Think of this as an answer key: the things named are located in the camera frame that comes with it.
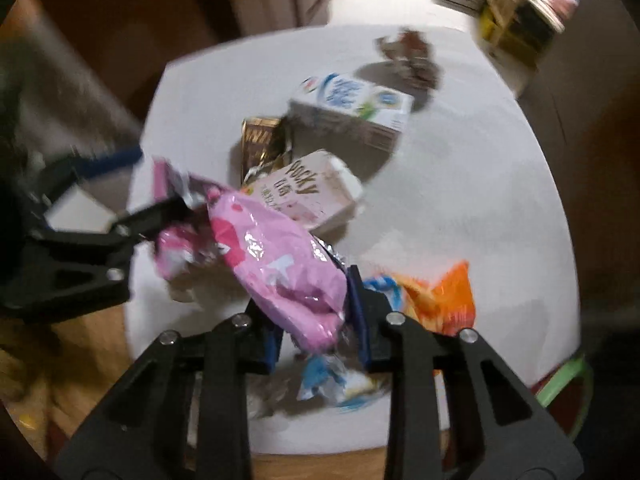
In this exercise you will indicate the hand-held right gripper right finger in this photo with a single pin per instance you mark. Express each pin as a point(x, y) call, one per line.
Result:
point(359, 320)

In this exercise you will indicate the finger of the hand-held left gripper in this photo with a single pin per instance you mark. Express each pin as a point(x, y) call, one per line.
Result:
point(112, 159)
point(150, 216)

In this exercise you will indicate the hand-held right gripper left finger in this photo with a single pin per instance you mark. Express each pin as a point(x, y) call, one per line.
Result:
point(270, 350)

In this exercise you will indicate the magenta foil wrapper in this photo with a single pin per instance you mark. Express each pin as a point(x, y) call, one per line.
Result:
point(172, 255)

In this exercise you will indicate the pink snack bag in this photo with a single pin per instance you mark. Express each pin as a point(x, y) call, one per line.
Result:
point(280, 265)

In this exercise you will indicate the green trash bin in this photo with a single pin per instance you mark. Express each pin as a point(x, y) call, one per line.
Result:
point(562, 380)

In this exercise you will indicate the white milk carton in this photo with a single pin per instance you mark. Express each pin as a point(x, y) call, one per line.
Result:
point(350, 105)

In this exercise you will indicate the brown paper ball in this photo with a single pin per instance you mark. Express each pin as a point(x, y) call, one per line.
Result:
point(410, 57)

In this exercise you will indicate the blue white wrapper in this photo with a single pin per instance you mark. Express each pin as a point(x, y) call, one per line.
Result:
point(325, 375)

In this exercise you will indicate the orange snack bag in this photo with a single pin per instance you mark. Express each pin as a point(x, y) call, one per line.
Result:
point(440, 300)

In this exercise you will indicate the brown gold wrapper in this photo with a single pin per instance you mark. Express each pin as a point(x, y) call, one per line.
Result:
point(260, 142)

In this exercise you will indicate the pink white biscuit box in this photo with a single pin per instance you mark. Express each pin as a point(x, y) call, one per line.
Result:
point(310, 190)

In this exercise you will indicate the yellow plastic crate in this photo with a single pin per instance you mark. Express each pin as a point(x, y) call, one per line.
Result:
point(515, 40)

